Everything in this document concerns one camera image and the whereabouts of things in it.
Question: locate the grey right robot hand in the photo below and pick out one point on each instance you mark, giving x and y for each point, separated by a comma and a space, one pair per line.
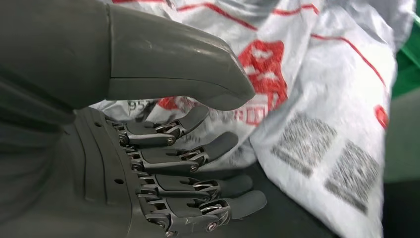
147, 59

